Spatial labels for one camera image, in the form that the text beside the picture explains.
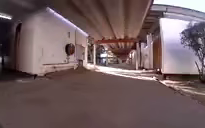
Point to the white pillar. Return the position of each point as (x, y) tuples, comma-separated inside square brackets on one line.
[(94, 54)]

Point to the red steel beam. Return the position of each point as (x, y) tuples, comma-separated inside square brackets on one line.
[(115, 41)]

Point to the grey concrete pavement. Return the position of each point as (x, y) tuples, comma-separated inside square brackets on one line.
[(100, 100)]

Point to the concrete overhead bridge deck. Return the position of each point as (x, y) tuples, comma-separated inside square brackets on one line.
[(106, 16)]

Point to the white building with arched doorway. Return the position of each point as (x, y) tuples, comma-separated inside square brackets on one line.
[(46, 46)]

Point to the white box building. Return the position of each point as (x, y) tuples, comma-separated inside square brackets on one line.
[(176, 46)]

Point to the dirt strip beside pavement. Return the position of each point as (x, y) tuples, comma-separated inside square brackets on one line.
[(193, 87)]

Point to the bare-branched bush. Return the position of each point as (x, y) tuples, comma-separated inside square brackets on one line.
[(200, 46)]

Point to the ceiling strip light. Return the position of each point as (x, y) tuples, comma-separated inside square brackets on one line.
[(0, 15)]

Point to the round dark wall fixture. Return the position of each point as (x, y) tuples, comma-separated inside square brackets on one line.
[(70, 49)]

